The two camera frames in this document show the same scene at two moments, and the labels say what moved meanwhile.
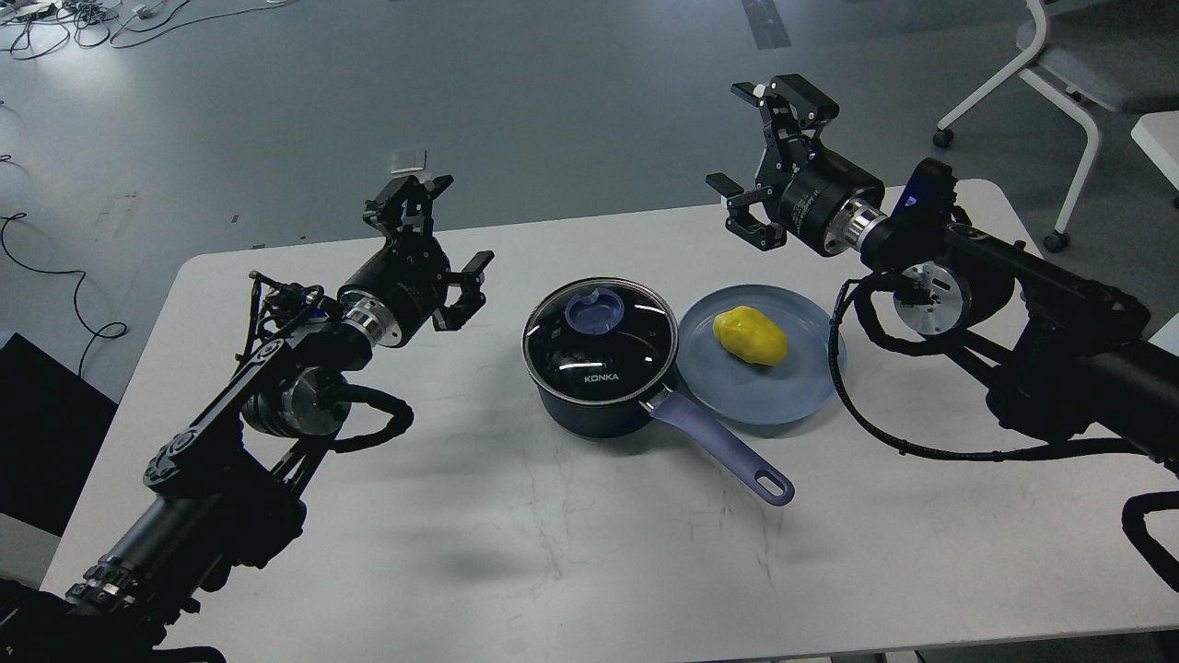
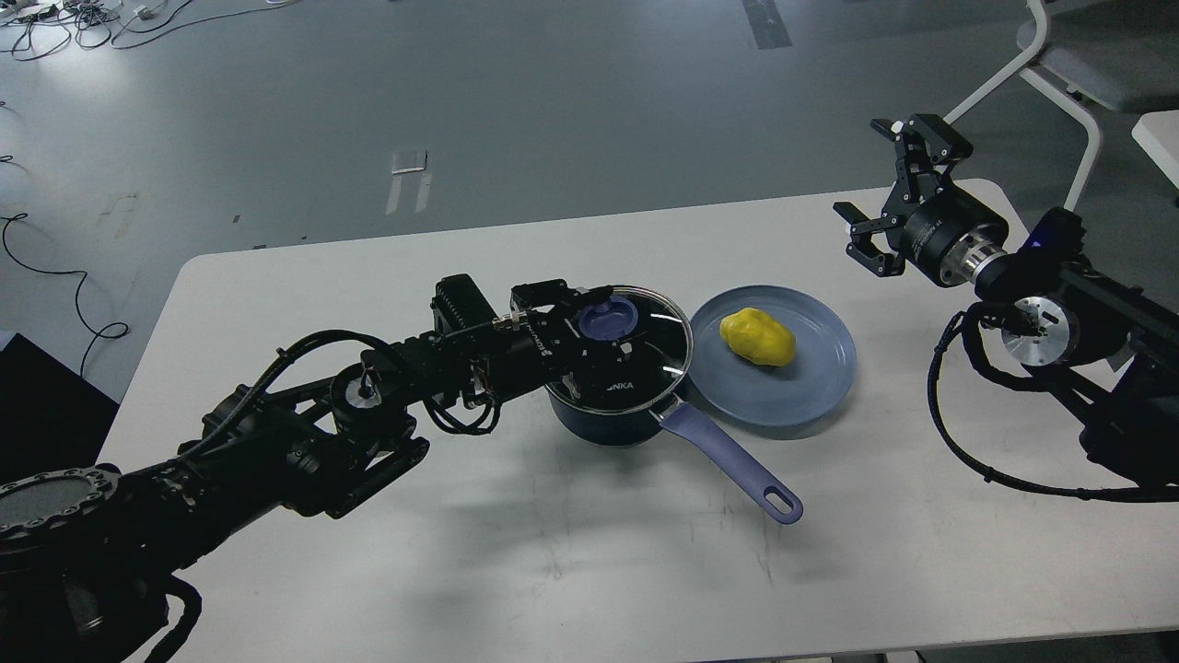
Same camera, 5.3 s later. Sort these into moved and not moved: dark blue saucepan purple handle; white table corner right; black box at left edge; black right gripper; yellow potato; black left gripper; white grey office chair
Moved: black left gripper; black right gripper; dark blue saucepan purple handle
Not moved: white grey office chair; yellow potato; black box at left edge; white table corner right
